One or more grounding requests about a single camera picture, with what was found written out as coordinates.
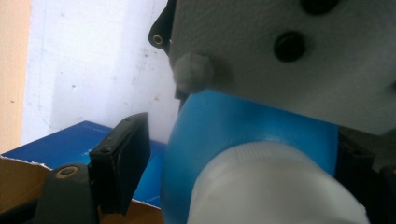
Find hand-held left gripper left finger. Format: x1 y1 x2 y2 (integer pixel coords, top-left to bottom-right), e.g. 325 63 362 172
89 112 152 217

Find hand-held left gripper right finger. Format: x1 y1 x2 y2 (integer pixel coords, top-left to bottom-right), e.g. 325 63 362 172
335 130 376 218

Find blue cardboard box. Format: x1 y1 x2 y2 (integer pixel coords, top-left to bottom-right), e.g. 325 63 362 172
0 120 168 224

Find blue bottle with white cap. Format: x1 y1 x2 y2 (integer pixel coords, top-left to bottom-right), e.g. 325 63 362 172
160 88 372 224

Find white table mat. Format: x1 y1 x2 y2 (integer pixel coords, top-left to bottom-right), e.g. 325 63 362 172
21 0 182 146

